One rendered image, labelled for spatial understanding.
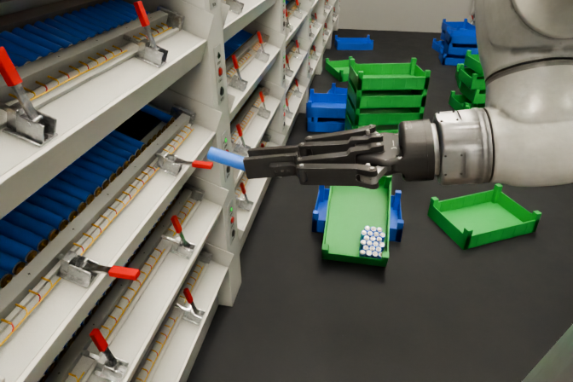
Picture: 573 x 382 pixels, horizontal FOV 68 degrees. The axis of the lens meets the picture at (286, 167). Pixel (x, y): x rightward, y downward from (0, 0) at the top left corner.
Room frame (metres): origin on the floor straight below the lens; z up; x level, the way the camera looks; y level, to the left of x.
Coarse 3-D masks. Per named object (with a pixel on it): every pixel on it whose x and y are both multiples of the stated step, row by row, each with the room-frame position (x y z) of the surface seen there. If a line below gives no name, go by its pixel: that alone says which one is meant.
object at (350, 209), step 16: (384, 176) 1.22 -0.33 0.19; (336, 192) 1.22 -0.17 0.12; (352, 192) 1.22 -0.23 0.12; (368, 192) 1.21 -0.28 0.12; (384, 192) 1.21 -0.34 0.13; (336, 208) 1.17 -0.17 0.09; (352, 208) 1.16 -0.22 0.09; (368, 208) 1.16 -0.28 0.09; (384, 208) 1.16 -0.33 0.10; (336, 224) 1.11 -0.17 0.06; (352, 224) 1.11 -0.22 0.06; (368, 224) 1.11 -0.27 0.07; (384, 224) 1.10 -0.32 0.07; (336, 240) 1.06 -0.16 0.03; (352, 240) 1.06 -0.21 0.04; (384, 240) 1.05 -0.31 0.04; (336, 256) 0.99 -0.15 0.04; (352, 256) 0.97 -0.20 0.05; (384, 256) 0.95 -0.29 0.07
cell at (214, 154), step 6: (210, 150) 0.50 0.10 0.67; (216, 150) 0.50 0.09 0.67; (222, 150) 0.50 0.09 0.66; (210, 156) 0.50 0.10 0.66; (216, 156) 0.49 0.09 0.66; (222, 156) 0.49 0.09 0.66; (228, 156) 0.49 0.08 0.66; (234, 156) 0.50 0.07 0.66; (240, 156) 0.50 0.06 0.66; (222, 162) 0.49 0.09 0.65; (228, 162) 0.49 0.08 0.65; (234, 162) 0.49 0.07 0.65; (240, 162) 0.49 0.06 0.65; (240, 168) 0.49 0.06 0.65
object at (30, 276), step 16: (176, 128) 0.75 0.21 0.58; (160, 144) 0.68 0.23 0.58; (144, 160) 0.62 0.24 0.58; (128, 176) 0.57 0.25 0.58; (112, 192) 0.52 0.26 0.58; (96, 208) 0.48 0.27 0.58; (112, 208) 0.50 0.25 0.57; (80, 224) 0.44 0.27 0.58; (64, 240) 0.41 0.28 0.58; (48, 256) 0.38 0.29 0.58; (32, 272) 0.36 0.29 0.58; (48, 272) 0.37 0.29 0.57; (16, 288) 0.33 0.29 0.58; (32, 288) 0.35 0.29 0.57; (0, 304) 0.31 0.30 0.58; (16, 304) 0.32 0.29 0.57; (0, 320) 0.30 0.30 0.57
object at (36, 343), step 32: (160, 96) 0.84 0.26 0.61; (160, 128) 0.77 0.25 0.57; (192, 128) 0.81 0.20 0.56; (192, 160) 0.69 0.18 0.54; (160, 192) 0.58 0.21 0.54; (128, 224) 0.49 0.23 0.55; (96, 256) 0.42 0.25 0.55; (128, 256) 0.47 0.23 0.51; (0, 288) 0.34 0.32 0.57; (64, 288) 0.36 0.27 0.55; (96, 288) 0.38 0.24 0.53; (32, 320) 0.32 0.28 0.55; (64, 320) 0.33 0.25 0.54; (0, 352) 0.28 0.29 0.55; (32, 352) 0.28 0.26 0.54
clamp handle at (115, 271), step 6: (84, 264) 0.38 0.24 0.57; (90, 264) 0.39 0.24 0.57; (96, 264) 0.39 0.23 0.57; (90, 270) 0.38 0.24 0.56; (96, 270) 0.38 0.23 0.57; (102, 270) 0.38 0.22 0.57; (108, 270) 0.38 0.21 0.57; (114, 270) 0.38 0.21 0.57; (120, 270) 0.38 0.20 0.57; (126, 270) 0.38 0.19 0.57; (132, 270) 0.38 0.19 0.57; (138, 270) 0.38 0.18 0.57; (114, 276) 0.37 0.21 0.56; (120, 276) 0.37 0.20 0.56; (126, 276) 0.37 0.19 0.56; (132, 276) 0.37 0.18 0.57
